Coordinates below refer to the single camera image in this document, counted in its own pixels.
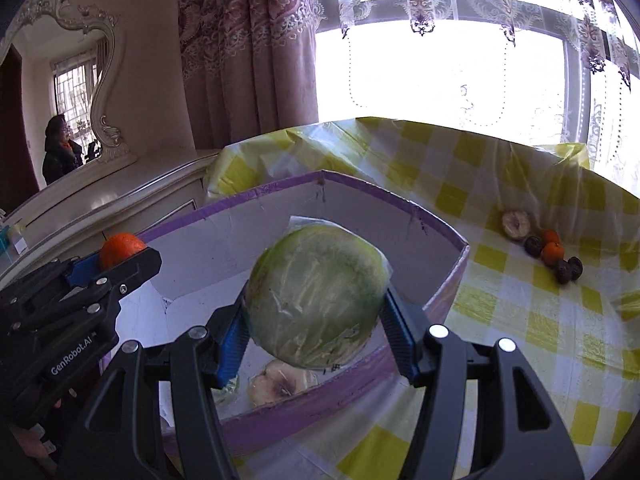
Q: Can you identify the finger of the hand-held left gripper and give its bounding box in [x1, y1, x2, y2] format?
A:
[50, 247, 163, 331]
[15, 255, 103, 301]

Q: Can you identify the plastic-wrapped green cabbage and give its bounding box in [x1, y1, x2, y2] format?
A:
[212, 375, 242, 406]
[246, 216, 391, 368]

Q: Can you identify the sheer floral curtain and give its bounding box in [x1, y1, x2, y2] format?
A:
[312, 0, 640, 181]

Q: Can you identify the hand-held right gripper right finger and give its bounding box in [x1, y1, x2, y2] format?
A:
[381, 286, 587, 480]

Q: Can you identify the plastic-wrapped apple half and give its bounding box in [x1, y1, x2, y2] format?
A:
[248, 360, 321, 408]
[501, 209, 532, 241]

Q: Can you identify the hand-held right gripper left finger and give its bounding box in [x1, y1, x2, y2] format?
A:
[57, 284, 251, 480]

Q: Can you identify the patterned heavy curtain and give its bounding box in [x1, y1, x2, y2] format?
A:
[177, 0, 321, 151]

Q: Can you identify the purple-rimmed white cardboard box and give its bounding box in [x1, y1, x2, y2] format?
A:
[97, 170, 471, 456]

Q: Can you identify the window frame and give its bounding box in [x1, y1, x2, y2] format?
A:
[315, 0, 640, 161]

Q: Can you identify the cream ornate dresser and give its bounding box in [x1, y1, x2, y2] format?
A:
[0, 149, 223, 281]

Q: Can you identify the ornate framed mirror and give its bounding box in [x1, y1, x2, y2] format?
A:
[0, 0, 138, 191]

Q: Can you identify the yellow checkered plastic tablecloth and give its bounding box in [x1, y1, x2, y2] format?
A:
[205, 116, 640, 480]

